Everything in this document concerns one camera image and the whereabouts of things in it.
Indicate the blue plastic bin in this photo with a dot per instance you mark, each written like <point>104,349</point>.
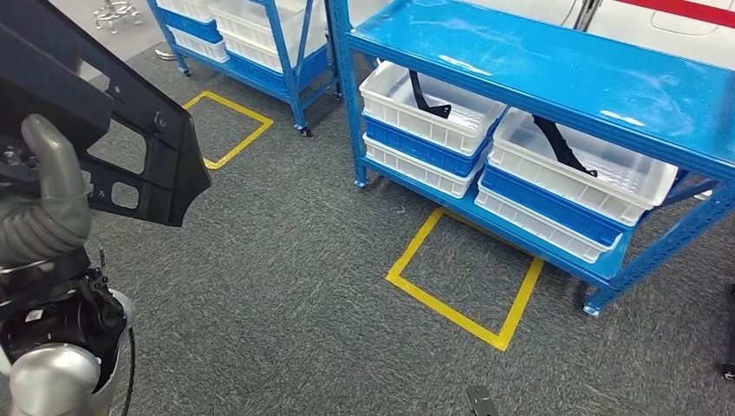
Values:
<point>258,74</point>
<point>545,206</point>
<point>413,146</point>

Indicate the chrome stool base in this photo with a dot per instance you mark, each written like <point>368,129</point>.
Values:
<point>115,11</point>

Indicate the black plastic plate frame part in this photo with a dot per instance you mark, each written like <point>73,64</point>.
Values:
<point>166,161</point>

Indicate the black robot foot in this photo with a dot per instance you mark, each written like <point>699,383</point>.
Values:
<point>481,402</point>

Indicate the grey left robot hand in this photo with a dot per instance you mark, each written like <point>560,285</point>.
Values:
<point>60,166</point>

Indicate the white car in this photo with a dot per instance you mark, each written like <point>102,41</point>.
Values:
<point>631,34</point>

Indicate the red barrier belt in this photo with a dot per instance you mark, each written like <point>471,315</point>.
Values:
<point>689,8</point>

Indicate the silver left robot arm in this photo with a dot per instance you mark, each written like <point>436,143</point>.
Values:
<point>54,379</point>

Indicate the white plastic bin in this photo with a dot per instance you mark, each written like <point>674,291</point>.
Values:
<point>459,129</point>
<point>201,47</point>
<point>608,198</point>
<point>189,8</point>
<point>534,227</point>
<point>413,171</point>
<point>247,34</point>

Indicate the black bracket part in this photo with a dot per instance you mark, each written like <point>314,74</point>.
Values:
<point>560,146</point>
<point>422,97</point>

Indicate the blue metal shelf rack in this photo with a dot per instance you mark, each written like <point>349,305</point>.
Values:
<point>545,69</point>
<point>293,86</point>

